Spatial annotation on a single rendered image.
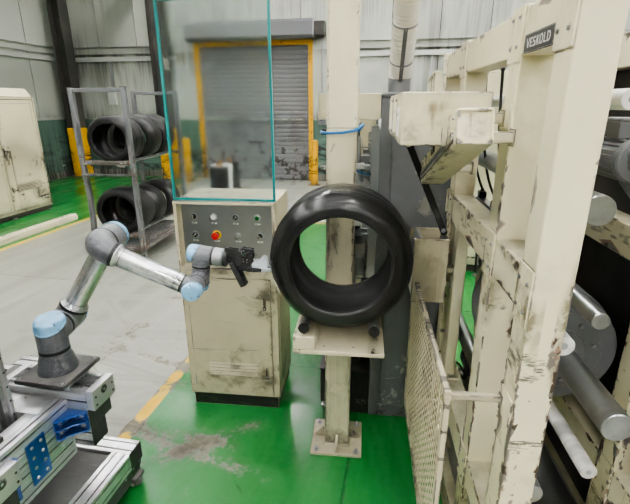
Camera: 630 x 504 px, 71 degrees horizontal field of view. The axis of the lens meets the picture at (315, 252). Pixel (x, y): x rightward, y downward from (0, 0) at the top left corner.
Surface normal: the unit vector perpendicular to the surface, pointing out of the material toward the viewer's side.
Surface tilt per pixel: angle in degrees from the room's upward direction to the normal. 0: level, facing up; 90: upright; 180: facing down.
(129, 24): 90
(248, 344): 89
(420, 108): 90
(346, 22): 90
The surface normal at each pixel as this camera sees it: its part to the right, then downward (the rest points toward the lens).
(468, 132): -0.11, 0.00
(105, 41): -0.19, 0.31
